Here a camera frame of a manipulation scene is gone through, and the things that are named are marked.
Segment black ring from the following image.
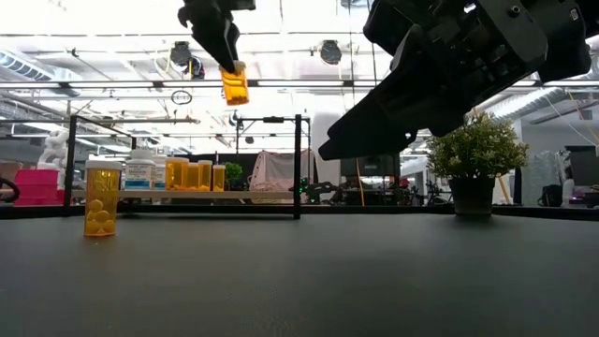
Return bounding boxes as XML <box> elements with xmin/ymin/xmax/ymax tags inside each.
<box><xmin>0</xmin><ymin>175</ymin><xmax>22</xmax><ymax>205</ymax></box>

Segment white draped cloth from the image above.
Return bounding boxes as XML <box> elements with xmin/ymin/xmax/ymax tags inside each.
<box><xmin>250</xmin><ymin>149</ymin><xmax>313</xmax><ymax>193</ymax></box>

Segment translucent plastic wrap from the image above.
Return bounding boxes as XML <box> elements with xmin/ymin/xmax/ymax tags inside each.
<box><xmin>521</xmin><ymin>149</ymin><xmax>570</xmax><ymax>207</ymax></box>

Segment black robot with green lights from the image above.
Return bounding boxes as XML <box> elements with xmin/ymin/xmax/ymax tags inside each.
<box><xmin>299</xmin><ymin>180</ymin><xmax>339</xmax><ymax>206</ymax></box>

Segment large amber pill bottle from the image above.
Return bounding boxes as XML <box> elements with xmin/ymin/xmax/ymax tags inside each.
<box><xmin>186</xmin><ymin>161</ymin><xmax>200</xmax><ymax>192</ymax></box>
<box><xmin>165</xmin><ymin>156</ymin><xmax>190</xmax><ymax>192</ymax></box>

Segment pink plastic crate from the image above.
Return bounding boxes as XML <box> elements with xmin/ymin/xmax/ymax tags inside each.
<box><xmin>13</xmin><ymin>168</ymin><xmax>66</xmax><ymax>207</ymax></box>

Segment wide amber bottle with capsules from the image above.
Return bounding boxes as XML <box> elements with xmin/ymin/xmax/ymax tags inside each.
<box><xmin>218</xmin><ymin>59</ymin><xmax>251</xmax><ymax>107</ymax></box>

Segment small green plant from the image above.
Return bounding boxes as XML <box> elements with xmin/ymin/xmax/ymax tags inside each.
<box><xmin>224</xmin><ymin>161</ymin><xmax>244</xmax><ymax>191</ymax></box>

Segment small amber bottle round pills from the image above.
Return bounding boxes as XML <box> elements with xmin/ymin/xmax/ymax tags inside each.
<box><xmin>83</xmin><ymin>159</ymin><xmax>123</xmax><ymax>239</ymax></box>

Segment black metal shelf frame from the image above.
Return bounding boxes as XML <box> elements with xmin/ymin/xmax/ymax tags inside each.
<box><xmin>63</xmin><ymin>113</ymin><xmax>313</xmax><ymax>221</ymax></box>

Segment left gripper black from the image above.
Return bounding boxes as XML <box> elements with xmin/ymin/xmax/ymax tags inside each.
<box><xmin>177</xmin><ymin>0</ymin><xmax>257</xmax><ymax>75</ymax></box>

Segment silver ventilation duct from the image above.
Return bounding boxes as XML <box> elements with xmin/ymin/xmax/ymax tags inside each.
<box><xmin>486</xmin><ymin>69</ymin><xmax>599</xmax><ymax>118</ymax></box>
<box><xmin>0</xmin><ymin>49</ymin><xmax>83</xmax><ymax>97</ymax></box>

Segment white lumpy sculpture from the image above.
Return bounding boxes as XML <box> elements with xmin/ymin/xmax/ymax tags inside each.
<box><xmin>36</xmin><ymin>129</ymin><xmax>70</xmax><ymax>170</ymax></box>

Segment white medicine bottle blue label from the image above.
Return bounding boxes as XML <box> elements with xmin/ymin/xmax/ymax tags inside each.
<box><xmin>124</xmin><ymin>148</ymin><xmax>156</xmax><ymax>191</ymax></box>
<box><xmin>152</xmin><ymin>154</ymin><xmax>169</xmax><ymax>191</ymax></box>

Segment black ceiling cable reel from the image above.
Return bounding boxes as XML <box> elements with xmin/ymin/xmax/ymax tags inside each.
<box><xmin>319</xmin><ymin>39</ymin><xmax>343</xmax><ymax>66</ymax></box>
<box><xmin>168</xmin><ymin>40</ymin><xmax>207</xmax><ymax>81</ymax></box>

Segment black monitor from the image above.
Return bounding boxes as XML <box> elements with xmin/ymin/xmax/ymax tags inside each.
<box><xmin>340</xmin><ymin>153</ymin><xmax>402</xmax><ymax>178</ymax></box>

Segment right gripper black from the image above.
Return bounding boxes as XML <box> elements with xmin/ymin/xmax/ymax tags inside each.
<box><xmin>318</xmin><ymin>0</ymin><xmax>593</xmax><ymax>162</ymax></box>

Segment dark screen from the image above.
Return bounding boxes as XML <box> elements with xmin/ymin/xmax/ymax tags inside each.
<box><xmin>564</xmin><ymin>144</ymin><xmax>599</xmax><ymax>188</ymax></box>

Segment small amber pill bottle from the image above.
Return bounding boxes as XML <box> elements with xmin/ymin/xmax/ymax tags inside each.
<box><xmin>197</xmin><ymin>159</ymin><xmax>213</xmax><ymax>192</ymax></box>

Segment artificial potted plant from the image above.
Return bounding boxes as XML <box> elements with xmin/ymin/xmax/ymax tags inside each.
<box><xmin>425</xmin><ymin>110</ymin><xmax>530</xmax><ymax>217</ymax></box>

